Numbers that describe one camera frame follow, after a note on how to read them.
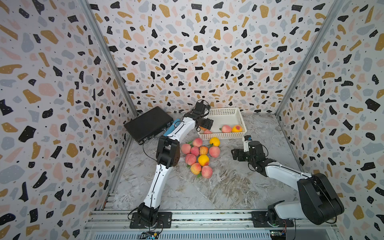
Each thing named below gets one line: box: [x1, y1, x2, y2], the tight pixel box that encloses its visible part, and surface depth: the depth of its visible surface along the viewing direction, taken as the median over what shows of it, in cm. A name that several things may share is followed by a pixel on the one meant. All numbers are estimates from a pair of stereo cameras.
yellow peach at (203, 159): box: [198, 154, 210, 167], surface depth 92 cm
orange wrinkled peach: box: [199, 146, 209, 156], surface depth 96 cm
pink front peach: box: [201, 165, 214, 179], surface depth 87 cm
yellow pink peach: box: [231, 124, 243, 133], surface depth 108 cm
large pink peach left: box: [181, 143, 191, 155], surface depth 97 cm
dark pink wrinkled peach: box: [190, 146, 200, 157], surface depth 97 cm
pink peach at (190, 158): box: [185, 153, 197, 166], surface depth 92 cm
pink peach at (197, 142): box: [192, 137, 203, 148], surface depth 100 cm
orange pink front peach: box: [190, 162, 202, 175], surface depth 88 cm
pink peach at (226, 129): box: [221, 124, 232, 133], surface depth 108 cm
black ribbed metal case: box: [124, 106, 174, 145], surface depth 110 cm
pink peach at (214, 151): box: [208, 146, 221, 158], surface depth 97 cm
